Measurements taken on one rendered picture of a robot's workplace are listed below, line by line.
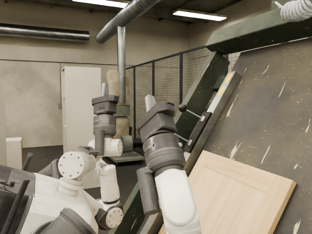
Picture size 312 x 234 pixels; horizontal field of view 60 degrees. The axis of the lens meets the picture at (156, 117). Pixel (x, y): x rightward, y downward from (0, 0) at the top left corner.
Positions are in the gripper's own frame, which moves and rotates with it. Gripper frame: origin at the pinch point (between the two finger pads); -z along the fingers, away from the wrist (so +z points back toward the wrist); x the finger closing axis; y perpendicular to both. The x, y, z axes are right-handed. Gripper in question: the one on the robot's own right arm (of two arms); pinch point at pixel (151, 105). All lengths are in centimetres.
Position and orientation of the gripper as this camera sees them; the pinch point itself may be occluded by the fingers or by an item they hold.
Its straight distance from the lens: 69.9
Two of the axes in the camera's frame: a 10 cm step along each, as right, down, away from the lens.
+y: 7.8, 1.9, 6.0
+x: -5.9, 5.4, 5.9
